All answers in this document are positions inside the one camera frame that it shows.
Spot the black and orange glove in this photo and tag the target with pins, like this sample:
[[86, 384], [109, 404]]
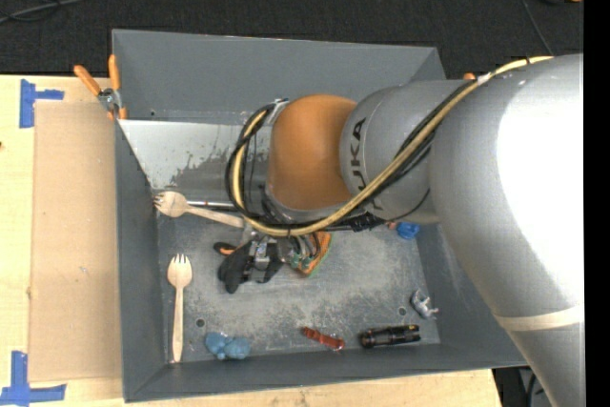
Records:
[[231, 270]]

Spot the orange and green sponge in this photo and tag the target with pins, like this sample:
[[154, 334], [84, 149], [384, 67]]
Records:
[[320, 252]]

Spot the wooden fork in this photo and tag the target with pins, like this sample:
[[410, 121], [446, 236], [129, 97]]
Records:
[[174, 204], [179, 274]]

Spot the blue lumpy toy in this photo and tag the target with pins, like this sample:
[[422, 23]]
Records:
[[229, 346]]

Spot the grey metal bin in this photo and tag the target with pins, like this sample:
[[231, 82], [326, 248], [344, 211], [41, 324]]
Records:
[[362, 291]]

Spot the small blue toy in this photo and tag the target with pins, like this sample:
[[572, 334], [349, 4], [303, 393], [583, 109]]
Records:
[[408, 230]]

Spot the grey toy animal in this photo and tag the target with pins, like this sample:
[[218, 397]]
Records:
[[421, 304]]

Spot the brown cardboard board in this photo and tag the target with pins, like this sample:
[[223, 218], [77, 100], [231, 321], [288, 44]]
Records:
[[71, 229]]

